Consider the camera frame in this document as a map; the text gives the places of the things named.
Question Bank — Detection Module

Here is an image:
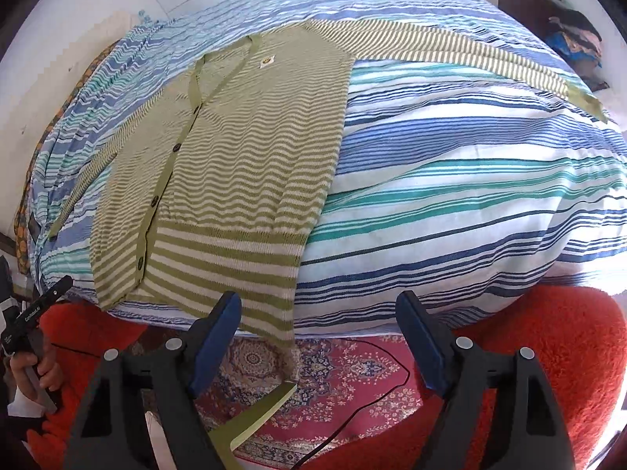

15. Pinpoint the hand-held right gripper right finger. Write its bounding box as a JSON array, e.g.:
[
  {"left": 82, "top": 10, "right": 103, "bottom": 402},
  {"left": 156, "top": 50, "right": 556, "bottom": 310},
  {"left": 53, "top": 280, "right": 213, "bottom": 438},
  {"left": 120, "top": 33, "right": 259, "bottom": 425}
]
[{"left": 396, "top": 291, "right": 571, "bottom": 470}]

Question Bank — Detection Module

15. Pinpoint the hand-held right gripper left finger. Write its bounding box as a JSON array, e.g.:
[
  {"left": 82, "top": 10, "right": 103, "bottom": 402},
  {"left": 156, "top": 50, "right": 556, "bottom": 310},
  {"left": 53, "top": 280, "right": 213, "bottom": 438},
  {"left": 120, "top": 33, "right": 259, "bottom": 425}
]
[{"left": 63, "top": 291, "right": 243, "bottom": 470}]

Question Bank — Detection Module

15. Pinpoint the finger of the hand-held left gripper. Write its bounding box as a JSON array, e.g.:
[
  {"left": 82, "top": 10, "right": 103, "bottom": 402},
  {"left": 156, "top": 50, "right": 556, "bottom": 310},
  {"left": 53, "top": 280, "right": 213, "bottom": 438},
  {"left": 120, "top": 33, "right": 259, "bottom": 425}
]
[{"left": 30, "top": 275, "right": 75, "bottom": 313}]

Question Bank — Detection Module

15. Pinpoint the green striped cardigan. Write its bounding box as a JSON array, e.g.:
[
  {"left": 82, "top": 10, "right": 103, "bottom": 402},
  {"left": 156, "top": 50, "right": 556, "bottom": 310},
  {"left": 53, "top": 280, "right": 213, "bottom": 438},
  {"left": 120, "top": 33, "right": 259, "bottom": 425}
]
[{"left": 46, "top": 20, "right": 611, "bottom": 356}]

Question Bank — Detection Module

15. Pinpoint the person's left hand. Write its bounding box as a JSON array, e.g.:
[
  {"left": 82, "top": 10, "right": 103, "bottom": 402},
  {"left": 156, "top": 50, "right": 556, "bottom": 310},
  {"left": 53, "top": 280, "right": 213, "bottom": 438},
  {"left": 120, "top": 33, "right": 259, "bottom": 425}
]
[{"left": 5, "top": 345, "right": 65, "bottom": 395}]

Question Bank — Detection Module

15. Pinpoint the red patterned rug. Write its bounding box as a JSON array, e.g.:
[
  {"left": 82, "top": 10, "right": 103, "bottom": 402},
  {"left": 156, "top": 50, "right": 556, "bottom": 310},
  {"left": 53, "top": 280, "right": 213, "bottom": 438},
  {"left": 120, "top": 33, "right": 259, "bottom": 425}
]
[{"left": 132, "top": 328, "right": 473, "bottom": 470}]

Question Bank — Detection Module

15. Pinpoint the green flat sheet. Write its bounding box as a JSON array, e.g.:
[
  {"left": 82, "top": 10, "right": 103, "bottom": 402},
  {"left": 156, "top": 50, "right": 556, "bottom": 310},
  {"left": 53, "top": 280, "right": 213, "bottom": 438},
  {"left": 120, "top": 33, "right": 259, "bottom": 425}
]
[{"left": 210, "top": 381, "right": 298, "bottom": 468}]

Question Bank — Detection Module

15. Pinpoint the blue striped bedsheet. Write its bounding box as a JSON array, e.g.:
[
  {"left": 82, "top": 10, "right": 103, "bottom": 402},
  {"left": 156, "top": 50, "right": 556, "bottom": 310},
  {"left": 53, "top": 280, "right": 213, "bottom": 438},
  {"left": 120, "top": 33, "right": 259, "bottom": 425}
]
[{"left": 27, "top": 0, "right": 627, "bottom": 341}]

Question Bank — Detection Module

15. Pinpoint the dark wooden furniture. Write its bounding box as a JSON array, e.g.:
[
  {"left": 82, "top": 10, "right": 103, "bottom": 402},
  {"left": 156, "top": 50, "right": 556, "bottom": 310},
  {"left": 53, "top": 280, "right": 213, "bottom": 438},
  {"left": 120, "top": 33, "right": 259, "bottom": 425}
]
[{"left": 497, "top": 0, "right": 556, "bottom": 35}]

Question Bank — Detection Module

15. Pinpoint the black cable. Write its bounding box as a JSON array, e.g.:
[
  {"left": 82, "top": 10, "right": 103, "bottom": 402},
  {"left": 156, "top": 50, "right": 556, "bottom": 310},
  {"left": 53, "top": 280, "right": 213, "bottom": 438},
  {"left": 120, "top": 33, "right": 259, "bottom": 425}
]
[{"left": 289, "top": 335, "right": 413, "bottom": 470}]

